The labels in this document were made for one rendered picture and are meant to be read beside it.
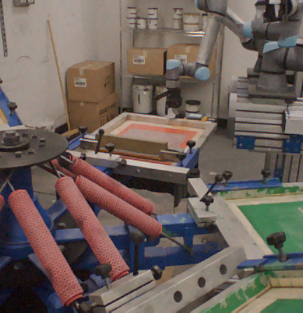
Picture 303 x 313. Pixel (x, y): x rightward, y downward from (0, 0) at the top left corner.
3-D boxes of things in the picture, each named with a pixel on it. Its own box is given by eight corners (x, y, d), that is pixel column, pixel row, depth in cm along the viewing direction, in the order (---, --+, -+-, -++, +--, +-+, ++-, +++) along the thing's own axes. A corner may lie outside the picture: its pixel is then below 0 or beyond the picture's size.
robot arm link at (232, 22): (263, 56, 255) (201, 3, 226) (248, 53, 268) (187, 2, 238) (273, 39, 254) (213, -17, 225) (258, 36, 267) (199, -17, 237)
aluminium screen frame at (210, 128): (124, 118, 263) (124, 112, 262) (216, 129, 246) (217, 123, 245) (57, 163, 194) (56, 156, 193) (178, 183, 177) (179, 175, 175)
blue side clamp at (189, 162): (188, 159, 205) (189, 145, 203) (198, 161, 204) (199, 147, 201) (170, 184, 179) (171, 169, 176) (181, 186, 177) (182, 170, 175)
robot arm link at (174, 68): (183, 61, 237) (170, 61, 233) (182, 79, 241) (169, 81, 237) (177, 59, 243) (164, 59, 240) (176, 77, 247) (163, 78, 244)
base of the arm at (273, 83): (285, 87, 213) (287, 67, 209) (288, 93, 199) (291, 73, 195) (255, 85, 215) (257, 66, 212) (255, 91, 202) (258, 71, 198)
